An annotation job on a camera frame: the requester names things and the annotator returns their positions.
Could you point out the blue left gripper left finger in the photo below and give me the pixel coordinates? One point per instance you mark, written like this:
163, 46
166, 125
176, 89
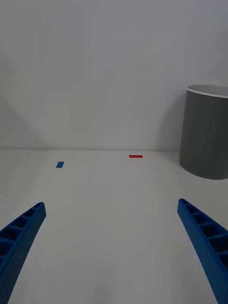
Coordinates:
16, 247

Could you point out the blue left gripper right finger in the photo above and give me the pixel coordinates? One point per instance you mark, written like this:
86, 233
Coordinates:
209, 247

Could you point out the grey plastic waste bin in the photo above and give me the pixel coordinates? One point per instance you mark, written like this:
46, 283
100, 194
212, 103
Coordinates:
204, 135

